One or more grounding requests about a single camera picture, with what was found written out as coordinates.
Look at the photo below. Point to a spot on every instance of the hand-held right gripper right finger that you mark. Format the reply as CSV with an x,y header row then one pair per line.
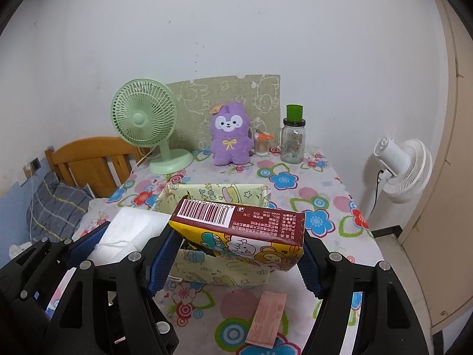
x,y
308,270

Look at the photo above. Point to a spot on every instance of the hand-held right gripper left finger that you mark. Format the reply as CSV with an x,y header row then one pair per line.
x,y
166,262

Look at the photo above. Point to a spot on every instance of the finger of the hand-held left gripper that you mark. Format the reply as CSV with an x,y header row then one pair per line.
x,y
159,331
88,242

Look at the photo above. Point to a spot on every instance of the white tissue cloth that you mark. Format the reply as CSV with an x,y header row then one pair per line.
x,y
125,229

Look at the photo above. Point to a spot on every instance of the cartoon print snack box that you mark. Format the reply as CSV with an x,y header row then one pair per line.
x,y
236,236

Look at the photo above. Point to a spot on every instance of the cartoon print fabric storage box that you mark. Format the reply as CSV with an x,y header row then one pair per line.
x,y
221,194

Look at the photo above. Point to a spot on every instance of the grey plaid pillow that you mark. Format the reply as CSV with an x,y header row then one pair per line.
x,y
62,199

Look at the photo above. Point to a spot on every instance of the pink paper packet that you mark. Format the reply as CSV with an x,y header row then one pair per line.
x,y
266,318

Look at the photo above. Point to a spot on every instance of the floral tablecloth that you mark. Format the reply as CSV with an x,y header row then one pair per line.
x,y
325,199

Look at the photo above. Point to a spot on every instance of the wooden bed headboard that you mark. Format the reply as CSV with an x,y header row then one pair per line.
x,y
85,155

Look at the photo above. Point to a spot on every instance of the glass jar mug green lid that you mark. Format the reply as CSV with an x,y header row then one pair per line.
x,y
293,148

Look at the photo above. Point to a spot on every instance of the cotton swab container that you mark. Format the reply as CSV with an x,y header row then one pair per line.
x,y
261,148

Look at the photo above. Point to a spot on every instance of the purple plush toy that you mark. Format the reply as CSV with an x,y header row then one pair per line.
x,y
231,148

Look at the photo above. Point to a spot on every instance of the green desk fan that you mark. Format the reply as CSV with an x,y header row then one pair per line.
x,y
140,118

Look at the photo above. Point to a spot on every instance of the white clip fan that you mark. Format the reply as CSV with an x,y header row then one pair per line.
x,y
406,170

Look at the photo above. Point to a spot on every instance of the beige cartoon print mat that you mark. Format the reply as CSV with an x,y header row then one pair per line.
x,y
192,92

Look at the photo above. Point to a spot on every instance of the beige wooden door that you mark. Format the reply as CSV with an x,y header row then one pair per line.
x,y
451,155

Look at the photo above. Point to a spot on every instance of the wall power socket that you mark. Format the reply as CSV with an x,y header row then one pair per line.
x,y
35,163

